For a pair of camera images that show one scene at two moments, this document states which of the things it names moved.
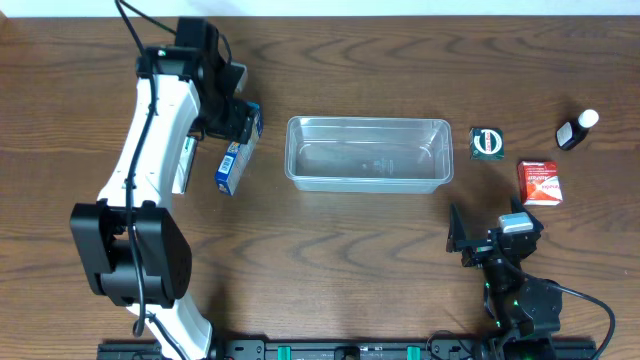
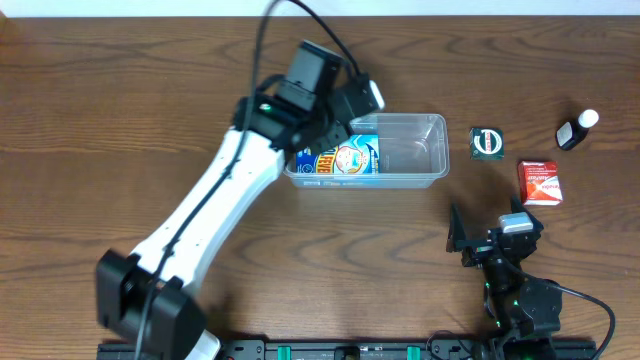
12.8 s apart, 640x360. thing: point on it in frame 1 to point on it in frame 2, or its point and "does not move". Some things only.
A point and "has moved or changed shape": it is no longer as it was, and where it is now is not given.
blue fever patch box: [236, 155] has moved or changed shape
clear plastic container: [368, 154] does not move
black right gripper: [477, 250] does not move
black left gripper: [230, 125] to [319, 93]
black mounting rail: [351, 349] does not move
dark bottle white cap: [572, 132] does not move
